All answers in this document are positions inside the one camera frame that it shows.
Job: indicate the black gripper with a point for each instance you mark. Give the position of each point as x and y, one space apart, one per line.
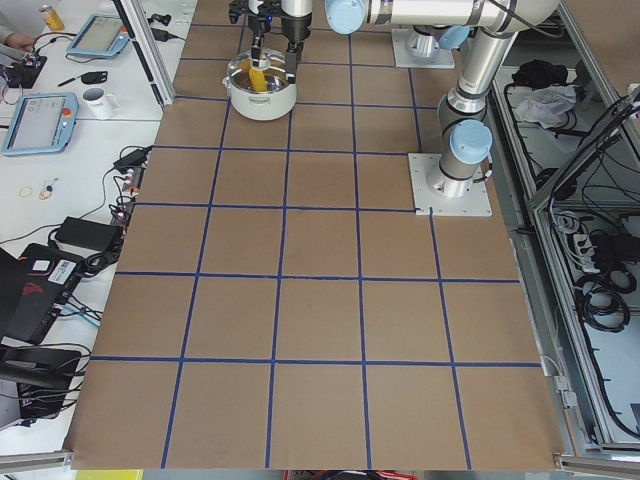
295 28

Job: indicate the yellow toy corn cob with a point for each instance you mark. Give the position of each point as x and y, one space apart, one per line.
257 75

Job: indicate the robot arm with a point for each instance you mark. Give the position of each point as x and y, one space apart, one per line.
343 16
467 138

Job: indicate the pale green cooking pot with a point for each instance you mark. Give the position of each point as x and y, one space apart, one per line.
276 101

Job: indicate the blue teach pendant far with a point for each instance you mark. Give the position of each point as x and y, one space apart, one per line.
102 36

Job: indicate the blue teach pendant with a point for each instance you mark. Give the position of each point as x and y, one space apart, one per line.
41 124
102 36

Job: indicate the white mug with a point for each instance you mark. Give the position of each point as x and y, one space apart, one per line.
102 104

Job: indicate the black power strip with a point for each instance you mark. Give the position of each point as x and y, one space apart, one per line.
128 187

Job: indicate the orange drink can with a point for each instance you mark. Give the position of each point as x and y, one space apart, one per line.
51 18

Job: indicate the blue teach pendant near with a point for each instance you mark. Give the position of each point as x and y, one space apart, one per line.
41 124

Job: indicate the brown paper table mat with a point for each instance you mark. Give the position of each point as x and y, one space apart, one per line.
279 305

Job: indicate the black power brick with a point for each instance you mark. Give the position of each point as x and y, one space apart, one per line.
88 234

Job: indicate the white crumpled cloth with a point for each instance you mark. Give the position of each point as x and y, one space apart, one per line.
547 107

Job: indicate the black laptop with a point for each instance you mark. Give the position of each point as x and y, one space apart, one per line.
33 288

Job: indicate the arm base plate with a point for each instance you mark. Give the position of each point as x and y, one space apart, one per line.
436 194
416 50

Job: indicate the aluminium frame post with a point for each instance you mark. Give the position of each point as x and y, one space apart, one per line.
135 21

